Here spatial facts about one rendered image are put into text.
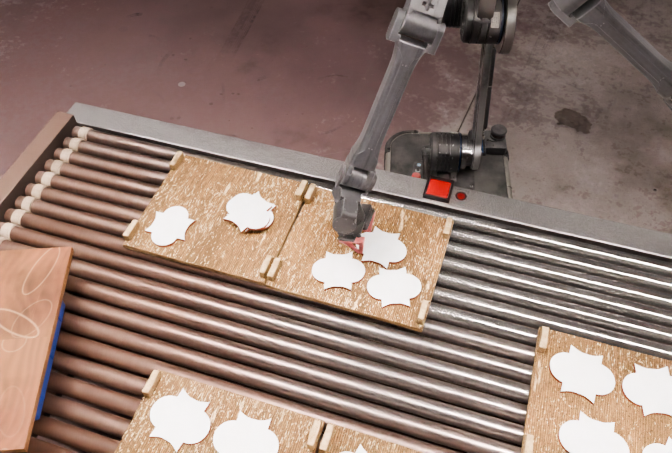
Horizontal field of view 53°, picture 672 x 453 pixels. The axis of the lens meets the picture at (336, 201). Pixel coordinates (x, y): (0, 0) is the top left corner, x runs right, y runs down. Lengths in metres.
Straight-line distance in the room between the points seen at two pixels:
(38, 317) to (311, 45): 2.62
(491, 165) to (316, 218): 1.29
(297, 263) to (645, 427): 0.89
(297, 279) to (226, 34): 2.55
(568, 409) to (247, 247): 0.87
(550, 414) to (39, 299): 1.19
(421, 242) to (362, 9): 2.59
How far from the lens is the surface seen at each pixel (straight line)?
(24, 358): 1.65
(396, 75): 1.47
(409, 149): 2.98
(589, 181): 3.35
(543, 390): 1.63
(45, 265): 1.78
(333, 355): 1.63
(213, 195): 1.92
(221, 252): 1.79
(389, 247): 1.76
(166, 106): 3.66
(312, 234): 1.80
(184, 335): 1.70
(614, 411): 1.66
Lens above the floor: 2.38
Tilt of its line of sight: 50 degrees down
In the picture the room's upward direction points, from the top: 2 degrees counter-clockwise
